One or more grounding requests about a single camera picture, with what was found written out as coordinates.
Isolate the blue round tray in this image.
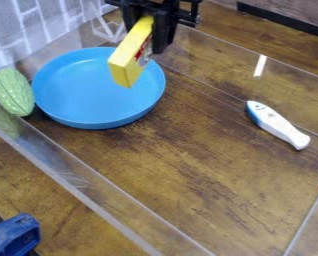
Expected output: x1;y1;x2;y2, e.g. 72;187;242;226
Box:
32;47;167;130

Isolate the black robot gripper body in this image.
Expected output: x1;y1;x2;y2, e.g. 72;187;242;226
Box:
104;0;203;26

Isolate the clear acrylic enclosure wall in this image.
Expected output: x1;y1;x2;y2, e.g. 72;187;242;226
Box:
0;0;318;256

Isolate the yellow butter brick toy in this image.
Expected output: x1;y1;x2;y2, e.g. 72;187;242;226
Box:
107;16;154;88

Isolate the green ridged gourd toy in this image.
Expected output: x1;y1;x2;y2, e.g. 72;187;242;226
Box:
0;68;35;117

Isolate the white and blue fish toy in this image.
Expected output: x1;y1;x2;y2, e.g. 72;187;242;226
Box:
246;100;310;150

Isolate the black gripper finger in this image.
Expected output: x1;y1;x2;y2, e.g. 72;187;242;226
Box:
122;6;143;31
152;10;178;54

